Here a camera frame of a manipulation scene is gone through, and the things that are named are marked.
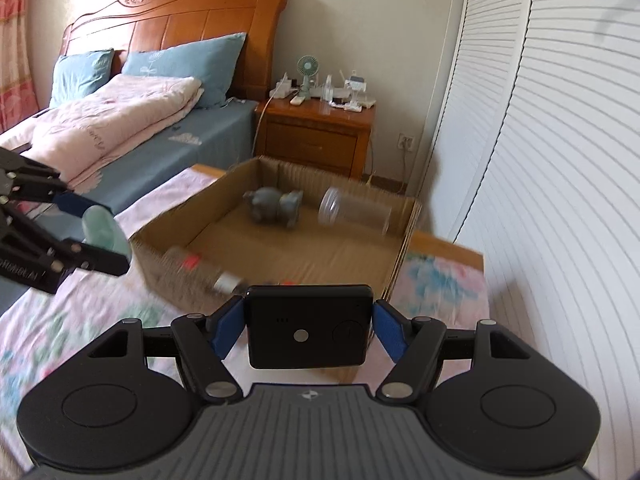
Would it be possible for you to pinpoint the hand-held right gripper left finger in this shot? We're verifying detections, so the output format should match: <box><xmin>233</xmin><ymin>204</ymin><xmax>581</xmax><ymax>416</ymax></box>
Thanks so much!
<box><xmin>87</xmin><ymin>296</ymin><xmax>248</xmax><ymax>406</ymax></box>

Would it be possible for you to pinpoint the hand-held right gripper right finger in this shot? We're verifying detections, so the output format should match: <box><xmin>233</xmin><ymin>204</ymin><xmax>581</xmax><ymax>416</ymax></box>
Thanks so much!
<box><xmin>372</xmin><ymin>300</ymin><xmax>533</xmax><ymax>405</ymax></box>

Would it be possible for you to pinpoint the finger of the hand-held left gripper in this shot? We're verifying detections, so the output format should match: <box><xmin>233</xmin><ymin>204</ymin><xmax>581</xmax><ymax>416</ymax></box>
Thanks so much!
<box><xmin>0</xmin><ymin>147</ymin><xmax>111</xmax><ymax>218</ymax></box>
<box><xmin>0</xmin><ymin>205</ymin><xmax>133</xmax><ymax>277</ymax></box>

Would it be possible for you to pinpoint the pale green round object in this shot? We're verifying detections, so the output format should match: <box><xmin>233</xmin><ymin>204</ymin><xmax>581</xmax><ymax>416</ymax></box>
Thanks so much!
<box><xmin>81</xmin><ymin>205</ymin><xmax>132</xmax><ymax>261</ymax></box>

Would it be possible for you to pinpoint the yellow capsule bottle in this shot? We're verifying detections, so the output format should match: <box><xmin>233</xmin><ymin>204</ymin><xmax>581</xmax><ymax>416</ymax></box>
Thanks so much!
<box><xmin>165</xmin><ymin>246</ymin><xmax>243</xmax><ymax>295</ymax></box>

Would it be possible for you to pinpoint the black rectangular device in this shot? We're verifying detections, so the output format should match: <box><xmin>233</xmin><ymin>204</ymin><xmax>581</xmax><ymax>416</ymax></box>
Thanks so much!
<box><xmin>246</xmin><ymin>285</ymin><xmax>374</xmax><ymax>371</ymax></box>

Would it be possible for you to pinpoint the cardboard box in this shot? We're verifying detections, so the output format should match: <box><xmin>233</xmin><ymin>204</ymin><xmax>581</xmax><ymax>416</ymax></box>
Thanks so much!
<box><xmin>129</xmin><ymin>156</ymin><xmax>423</xmax><ymax>383</ymax></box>

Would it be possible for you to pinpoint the clear jar with white lid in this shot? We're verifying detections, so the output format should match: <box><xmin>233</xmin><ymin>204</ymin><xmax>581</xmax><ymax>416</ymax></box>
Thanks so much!
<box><xmin>317</xmin><ymin>186</ymin><xmax>392</xmax><ymax>237</ymax></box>

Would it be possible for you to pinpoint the grey toy animal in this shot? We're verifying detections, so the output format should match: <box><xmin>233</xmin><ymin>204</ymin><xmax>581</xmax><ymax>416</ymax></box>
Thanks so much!
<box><xmin>277</xmin><ymin>190</ymin><xmax>304</xmax><ymax>231</ymax></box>
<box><xmin>243</xmin><ymin>187</ymin><xmax>282</xmax><ymax>227</ymax></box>

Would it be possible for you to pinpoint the pink floral table cloth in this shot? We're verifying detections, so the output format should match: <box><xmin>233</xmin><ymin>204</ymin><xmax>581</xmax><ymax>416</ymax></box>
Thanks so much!
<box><xmin>0</xmin><ymin>164</ymin><xmax>488</xmax><ymax>411</ymax></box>

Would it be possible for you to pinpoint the pink quilt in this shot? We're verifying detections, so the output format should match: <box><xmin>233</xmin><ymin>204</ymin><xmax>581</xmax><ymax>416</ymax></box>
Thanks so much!
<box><xmin>0</xmin><ymin>74</ymin><xmax>206</xmax><ymax>191</ymax></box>

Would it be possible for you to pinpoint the small blue pillow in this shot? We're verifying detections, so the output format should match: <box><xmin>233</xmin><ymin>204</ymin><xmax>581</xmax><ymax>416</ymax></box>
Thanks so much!
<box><xmin>48</xmin><ymin>49</ymin><xmax>116</xmax><ymax>109</ymax></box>

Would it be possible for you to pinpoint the blue bed sheet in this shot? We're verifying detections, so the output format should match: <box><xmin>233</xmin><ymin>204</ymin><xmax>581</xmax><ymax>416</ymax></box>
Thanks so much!
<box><xmin>0</xmin><ymin>99</ymin><xmax>261</xmax><ymax>316</ymax></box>

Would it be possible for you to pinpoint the pink patterned curtain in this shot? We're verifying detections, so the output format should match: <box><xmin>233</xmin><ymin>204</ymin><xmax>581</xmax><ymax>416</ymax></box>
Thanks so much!
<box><xmin>0</xmin><ymin>0</ymin><xmax>41</xmax><ymax>133</ymax></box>

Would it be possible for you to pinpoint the large blue pillow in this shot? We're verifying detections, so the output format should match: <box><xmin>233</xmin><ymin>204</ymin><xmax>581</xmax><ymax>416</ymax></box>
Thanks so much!
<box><xmin>121</xmin><ymin>32</ymin><xmax>247</xmax><ymax>109</ymax></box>

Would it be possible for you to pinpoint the wooden bed headboard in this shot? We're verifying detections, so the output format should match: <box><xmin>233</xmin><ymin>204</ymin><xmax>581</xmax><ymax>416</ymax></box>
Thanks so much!
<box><xmin>59</xmin><ymin>0</ymin><xmax>289</xmax><ymax>101</ymax></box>

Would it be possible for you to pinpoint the wooden nightstand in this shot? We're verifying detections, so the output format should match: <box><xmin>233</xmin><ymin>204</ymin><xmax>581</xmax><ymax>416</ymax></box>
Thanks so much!
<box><xmin>255</xmin><ymin>96</ymin><xmax>377</xmax><ymax>181</ymax></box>

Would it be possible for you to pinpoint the wide white louvered wardrobe door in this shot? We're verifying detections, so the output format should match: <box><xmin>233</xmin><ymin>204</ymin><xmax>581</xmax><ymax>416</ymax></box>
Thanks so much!
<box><xmin>447</xmin><ymin>0</ymin><xmax>640</xmax><ymax>461</ymax></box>

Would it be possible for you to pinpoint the white power strip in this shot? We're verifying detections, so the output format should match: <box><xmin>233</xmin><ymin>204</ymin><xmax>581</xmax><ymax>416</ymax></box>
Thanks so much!
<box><xmin>270</xmin><ymin>74</ymin><xmax>299</xmax><ymax>100</ymax></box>

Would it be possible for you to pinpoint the narrow white louvered wardrobe door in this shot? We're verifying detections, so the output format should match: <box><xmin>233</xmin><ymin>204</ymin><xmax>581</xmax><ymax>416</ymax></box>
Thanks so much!
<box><xmin>432</xmin><ymin>0</ymin><xmax>531</xmax><ymax>246</ymax></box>

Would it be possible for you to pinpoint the white stand with blue box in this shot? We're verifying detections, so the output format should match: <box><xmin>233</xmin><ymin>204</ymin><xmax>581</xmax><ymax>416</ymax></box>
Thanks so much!
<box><xmin>345</xmin><ymin>72</ymin><xmax>376</xmax><ymax>111</ymax></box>

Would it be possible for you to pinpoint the small green desk fan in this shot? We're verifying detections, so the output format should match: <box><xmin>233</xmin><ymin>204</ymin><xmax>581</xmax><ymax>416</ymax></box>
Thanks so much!
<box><xmin>296</xmin><ymin>56</ymin><xmax>319</xmax><ymax>98</ymax></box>

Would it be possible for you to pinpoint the white power cable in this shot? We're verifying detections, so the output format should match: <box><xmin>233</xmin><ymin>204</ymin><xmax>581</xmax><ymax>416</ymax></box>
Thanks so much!
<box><xmin>252</xmin><ymin>95</ymin><xmax>276</xmax><ymax>157</ymax></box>

